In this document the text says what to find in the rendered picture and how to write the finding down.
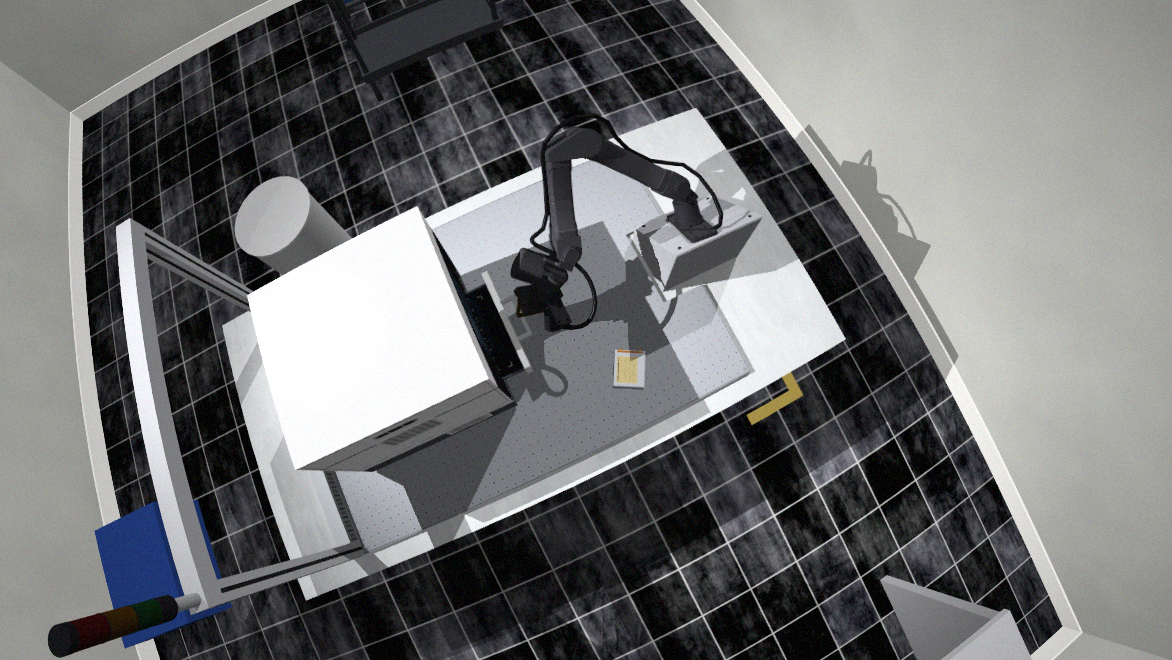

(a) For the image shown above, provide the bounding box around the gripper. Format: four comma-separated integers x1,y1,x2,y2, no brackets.
515,284,554,318

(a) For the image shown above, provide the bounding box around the white lab instrument with drawer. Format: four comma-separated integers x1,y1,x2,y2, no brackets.
248,207,533,472

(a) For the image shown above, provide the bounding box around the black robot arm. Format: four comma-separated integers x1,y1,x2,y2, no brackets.
511,127,718,332

